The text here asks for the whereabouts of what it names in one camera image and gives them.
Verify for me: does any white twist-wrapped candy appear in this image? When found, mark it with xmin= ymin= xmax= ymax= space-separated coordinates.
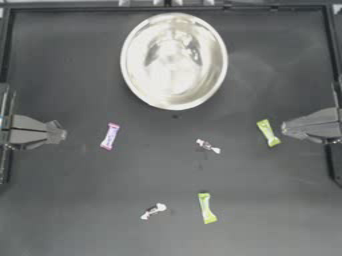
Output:
xmin=139 ymin=202 xmax=168 ymax=221
xmin=194 ymin=138 xmax=222 ymax=155

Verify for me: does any purple candy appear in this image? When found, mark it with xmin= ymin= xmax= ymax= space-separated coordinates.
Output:
xmin=99 ymin=122 xmax=121 ymax=152

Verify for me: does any steel bowl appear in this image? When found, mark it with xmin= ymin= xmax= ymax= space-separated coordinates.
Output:
xmin=119 ymin=12 xmax=230 ymax=111

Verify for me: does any green candy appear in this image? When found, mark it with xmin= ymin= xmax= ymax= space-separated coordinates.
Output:
xmin=196 ymin=192 xmax=219 ymax=225
xmin=255 ymin=118 xmax=283 ymax=148

